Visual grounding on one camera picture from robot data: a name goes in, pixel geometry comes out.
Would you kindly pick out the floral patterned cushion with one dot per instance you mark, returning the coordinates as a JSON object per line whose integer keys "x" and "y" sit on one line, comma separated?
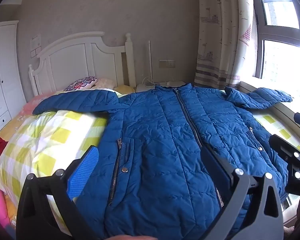
{"x": 81, "y": 83}

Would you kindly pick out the yellow checked quilt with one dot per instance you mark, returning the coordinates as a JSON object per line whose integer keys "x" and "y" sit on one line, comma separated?
{"x": 45, "y": 140}

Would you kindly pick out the window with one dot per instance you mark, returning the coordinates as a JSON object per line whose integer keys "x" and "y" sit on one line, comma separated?
{"x": 280, "y": 60}

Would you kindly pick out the white flat box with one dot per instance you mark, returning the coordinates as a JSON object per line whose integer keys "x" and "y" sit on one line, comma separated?
{"x": 175, "y": 83}

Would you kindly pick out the white wardrobe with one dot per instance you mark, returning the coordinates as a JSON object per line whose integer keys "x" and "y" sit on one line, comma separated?
{"x": 2, "y": 80}

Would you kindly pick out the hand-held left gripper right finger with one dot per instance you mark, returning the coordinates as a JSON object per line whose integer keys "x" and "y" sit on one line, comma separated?
{"x": 212, "y": 160}

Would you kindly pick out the white bed headboard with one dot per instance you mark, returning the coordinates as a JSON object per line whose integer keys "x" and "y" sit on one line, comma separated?
{"x": 70, "y": 62}

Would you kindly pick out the wall switch panel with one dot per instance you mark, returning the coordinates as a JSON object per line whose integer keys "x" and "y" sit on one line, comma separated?
{"x": 36, "y": 45}

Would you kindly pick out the printed curtain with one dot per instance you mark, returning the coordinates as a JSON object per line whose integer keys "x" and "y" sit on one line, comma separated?
{"x": 220, "y": 30}

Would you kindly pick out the yellow pillow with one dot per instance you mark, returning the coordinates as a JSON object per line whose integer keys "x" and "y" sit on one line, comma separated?
{"x": 125, "y": 89}

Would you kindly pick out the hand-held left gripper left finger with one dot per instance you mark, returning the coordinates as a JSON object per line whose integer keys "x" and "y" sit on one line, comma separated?
{"x": 83, "y": 170}

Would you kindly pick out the white nightstand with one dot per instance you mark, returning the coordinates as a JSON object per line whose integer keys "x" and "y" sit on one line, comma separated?
{"x": 142, "y": 88}

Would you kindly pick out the white lamp pole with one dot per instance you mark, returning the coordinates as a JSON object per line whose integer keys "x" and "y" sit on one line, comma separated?
{"x": 150, "y": 60}

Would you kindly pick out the wall socket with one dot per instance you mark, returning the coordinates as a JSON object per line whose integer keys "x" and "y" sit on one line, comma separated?
{"x": 166, "y": 63}

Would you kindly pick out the cream floral pillow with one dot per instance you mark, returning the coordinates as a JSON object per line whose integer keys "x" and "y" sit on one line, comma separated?
{"x": 105, "y": 83}

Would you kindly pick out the blue puffer jacket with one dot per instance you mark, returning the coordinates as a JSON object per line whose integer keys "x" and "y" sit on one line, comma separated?
{"x": 160, "y": 135}

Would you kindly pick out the pink pillow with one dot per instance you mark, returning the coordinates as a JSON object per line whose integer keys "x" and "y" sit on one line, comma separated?
{"x": 32, "y": 102}

